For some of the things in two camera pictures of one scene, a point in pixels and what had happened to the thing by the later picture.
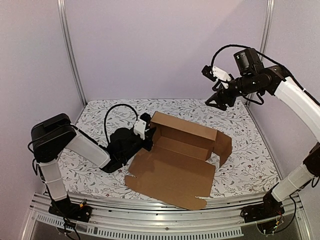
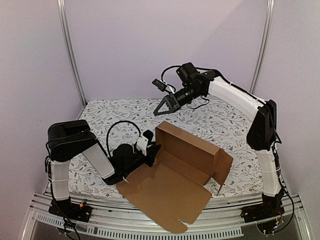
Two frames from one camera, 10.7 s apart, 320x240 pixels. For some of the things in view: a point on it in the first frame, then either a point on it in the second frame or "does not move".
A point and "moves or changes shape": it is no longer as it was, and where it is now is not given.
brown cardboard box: (178, 165) moves or changes shape
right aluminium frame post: (267, 28) does not move
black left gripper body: (127, 154) to (129, 168)
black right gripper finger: (214, 97) to (164, 100)
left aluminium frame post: (64, 32) does not move
